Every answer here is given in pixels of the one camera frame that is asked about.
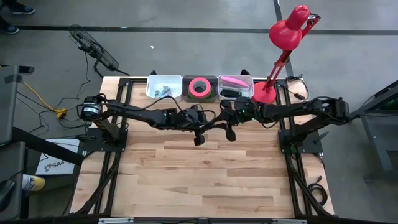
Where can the grey metal side table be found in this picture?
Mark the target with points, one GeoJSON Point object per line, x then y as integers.
{"type": "Point", "coordinates": [376, 124]}

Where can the light blue staple remover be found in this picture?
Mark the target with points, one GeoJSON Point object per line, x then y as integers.
{"type": "Point", "coordinates": [157, 93]}

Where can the white and yellow bottle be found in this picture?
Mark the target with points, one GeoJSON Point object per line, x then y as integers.
{"type": "Point", "coordinates": [32, 183]}

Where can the white plastic bin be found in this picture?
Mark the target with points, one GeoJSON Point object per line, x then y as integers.
{"type": "Point", "coordinates": [152, 81]}
{"type": "Point", "coordinates": [250, 90]}

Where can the grey plastic bin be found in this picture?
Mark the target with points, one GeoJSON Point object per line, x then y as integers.
{"type": "Point", "coordinates": [185, 96]}

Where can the white cardboard box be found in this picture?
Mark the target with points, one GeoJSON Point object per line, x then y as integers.
{"type": "Point", "coordinates": [59, 155]}

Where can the pink stapler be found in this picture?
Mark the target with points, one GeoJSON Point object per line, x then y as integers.
{"type": "Point", "coordinates": [234, 82]}

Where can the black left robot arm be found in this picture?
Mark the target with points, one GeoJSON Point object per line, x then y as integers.
{"type": "Point", "coordinates": [140, 113]}

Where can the black aluminium table frame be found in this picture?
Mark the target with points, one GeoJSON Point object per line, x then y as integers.
{"type": "Point", "coordinates": [124, 82]}

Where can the red desk lamp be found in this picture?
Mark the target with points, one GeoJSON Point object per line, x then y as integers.
{"type": "Point", "coordinates": [286, 34]}

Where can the person's shoe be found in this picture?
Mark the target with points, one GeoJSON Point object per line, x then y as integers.
{"type": "Point", "coordinates": [21, 8]}
{"type": "Point", "coordinates": [9, 29]}

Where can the pink tape roll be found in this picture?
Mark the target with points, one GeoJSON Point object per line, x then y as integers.
{"type": "Point", "coordinates": [192, 90]}

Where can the black table clamp knob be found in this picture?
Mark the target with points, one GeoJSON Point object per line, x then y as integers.
{"type": "Point", "coordinates": [245, 72]}
{"type": "Point", "coordinates": [153, 72]}

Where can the grey equipment case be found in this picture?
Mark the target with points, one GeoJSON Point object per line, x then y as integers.
{"type": "Point", "coordinates": [7, 105]}
{"type": "Point", "coordinates": [11, 180]}

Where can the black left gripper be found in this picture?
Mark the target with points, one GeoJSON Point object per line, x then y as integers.
{"type": "Point", "coordinates": [194, 116]}

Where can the green tape roll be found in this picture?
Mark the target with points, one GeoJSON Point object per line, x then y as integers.
{"type": "Point", "coordinates": [213, 93]}

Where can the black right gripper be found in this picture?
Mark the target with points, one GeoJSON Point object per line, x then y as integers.
{"type": "Point", "coordinates": [245, 110]}

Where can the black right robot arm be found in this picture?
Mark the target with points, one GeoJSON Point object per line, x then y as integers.
{"type": "Point", "coordinates": [298, 107]}

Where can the silver metal bracket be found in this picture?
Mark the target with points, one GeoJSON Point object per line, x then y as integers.
{"type": "Point", "coordinates": [116, 221]}
{"type": "Point", "coordinates": [289, 221]}

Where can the black diagonal bar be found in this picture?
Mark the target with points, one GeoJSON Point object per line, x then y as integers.
{"type": "Point", "coordinates": [46, 146]}

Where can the black stapler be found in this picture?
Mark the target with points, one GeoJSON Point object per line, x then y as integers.
{"type": "Point", "coordinates": [231, 93]}

